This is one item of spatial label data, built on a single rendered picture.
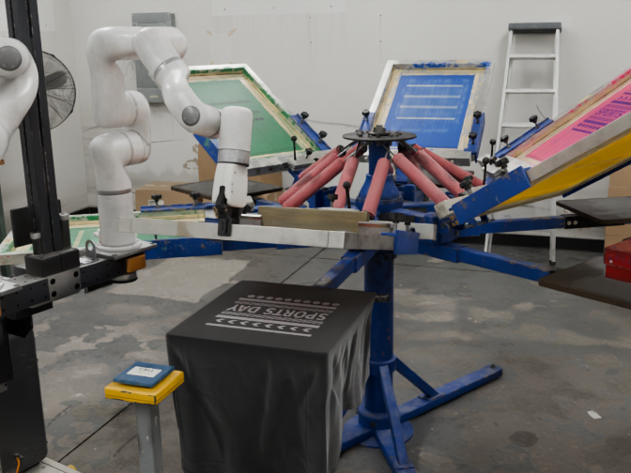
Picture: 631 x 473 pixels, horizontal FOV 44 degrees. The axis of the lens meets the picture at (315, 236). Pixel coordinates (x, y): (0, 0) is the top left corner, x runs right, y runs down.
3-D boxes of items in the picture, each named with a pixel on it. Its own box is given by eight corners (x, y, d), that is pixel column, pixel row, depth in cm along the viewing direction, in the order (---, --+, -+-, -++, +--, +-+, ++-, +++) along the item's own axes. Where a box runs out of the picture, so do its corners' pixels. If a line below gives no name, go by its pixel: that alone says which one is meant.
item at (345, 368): (330, 503, 200) (329, 350, 189) (317, 500, 201) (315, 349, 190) (377, 421, 242) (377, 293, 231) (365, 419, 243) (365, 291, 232)
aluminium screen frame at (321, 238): (344, 249, 172) (345, 231, 172) (116, 232, 191) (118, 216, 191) (414, 251, 247) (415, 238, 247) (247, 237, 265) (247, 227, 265)
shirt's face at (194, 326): (324, 355, 188) (324, 353, 188) (165, 335, 202) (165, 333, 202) (375, 294, 232) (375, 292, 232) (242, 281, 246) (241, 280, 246)
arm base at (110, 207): (79, 247, 216) (73, 192, 212) (114, 236, 226) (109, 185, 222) (116, 254, 208) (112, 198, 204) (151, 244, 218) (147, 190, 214)
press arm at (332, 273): (271, 359, 207) (270, 339, 206) (251, 357, 209) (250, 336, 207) (385, 243, 320) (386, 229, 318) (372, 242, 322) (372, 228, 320)
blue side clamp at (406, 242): (396, 254, 217) (398, 229, 217) (379, 252, 219) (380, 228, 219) (417, 254, 246) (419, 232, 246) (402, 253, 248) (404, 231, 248)
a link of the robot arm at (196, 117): (165, 84, 195) (212, 147, 190) (137, 73, 183) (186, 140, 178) (189, 61, 193) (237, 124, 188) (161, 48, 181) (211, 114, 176)
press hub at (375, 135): (412, 460, 319) (417, 131, 285) (322, 445, 331) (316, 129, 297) (430, 417, 354) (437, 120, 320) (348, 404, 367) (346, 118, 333)
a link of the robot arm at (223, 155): (229, 153, 189) (228, 164, 189) (212, 148, 181) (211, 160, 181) (257, 154, 187) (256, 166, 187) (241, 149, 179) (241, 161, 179)
